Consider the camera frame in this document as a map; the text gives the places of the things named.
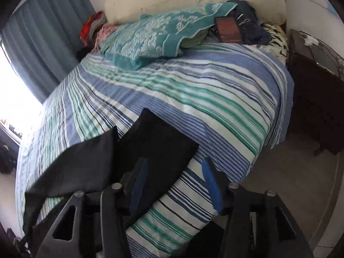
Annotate dark blue garment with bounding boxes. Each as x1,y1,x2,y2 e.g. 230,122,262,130
228,0,271,45

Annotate brown wallet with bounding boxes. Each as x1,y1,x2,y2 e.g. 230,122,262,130
215,16,242,43

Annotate striped blue green bed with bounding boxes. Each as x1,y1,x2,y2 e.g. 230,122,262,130
16,43,294,257

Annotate blue grey curtain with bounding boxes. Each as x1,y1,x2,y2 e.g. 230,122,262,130
1,0,95,103

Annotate pink cloth on bed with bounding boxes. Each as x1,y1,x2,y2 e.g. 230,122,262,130
92,23,119,52

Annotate teal floral pillow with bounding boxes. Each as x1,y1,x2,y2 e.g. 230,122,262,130
100,2,237,71

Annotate black white patterned pillow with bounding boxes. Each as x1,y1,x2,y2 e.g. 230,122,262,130
256,23,288,66

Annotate black pants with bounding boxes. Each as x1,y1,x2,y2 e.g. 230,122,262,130
23,108,199,235

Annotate dark wooden nightstand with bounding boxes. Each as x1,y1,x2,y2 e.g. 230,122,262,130
287,29,343,155

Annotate red clothes pile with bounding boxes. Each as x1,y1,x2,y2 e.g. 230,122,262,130
80,11,107,47

